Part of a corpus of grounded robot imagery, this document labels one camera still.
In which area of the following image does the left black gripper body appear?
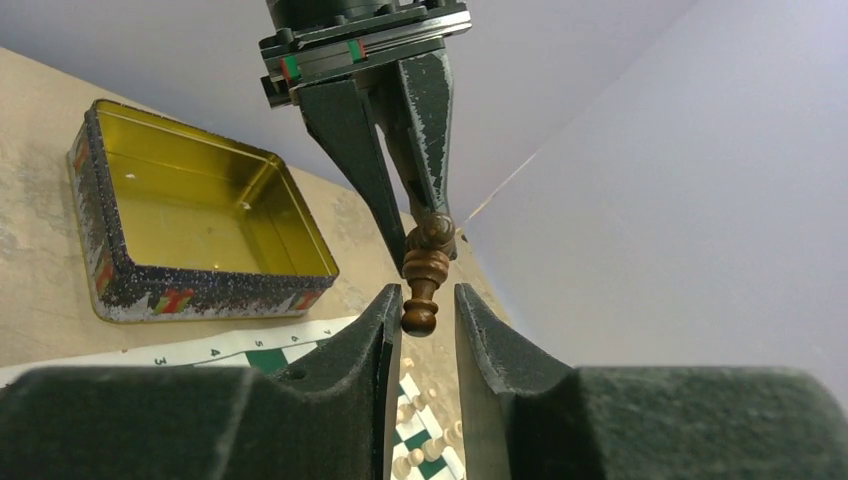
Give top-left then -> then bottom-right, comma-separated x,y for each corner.
259,1 -> 471,108

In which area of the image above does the white chess pieces row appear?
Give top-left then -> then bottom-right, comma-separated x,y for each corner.
390,357 -> 466,480

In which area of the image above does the left gold tin tray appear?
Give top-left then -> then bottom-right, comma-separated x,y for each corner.
67,99 -> 339,323

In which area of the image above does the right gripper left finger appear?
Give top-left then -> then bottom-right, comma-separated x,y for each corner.
1,284 -> 402,479

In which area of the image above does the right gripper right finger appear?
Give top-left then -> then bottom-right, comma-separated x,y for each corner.
454,284 -> 847,479

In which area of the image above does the dark chess piece fourteenth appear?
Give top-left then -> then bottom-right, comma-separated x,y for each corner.
401,212 -> 456,337

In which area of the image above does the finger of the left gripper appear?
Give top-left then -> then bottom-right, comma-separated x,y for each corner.
397,49 -> 453,224
298,80 -> 406,271

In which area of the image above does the green white chess board mat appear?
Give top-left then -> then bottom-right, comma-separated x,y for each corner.
0,314 -> 466,480

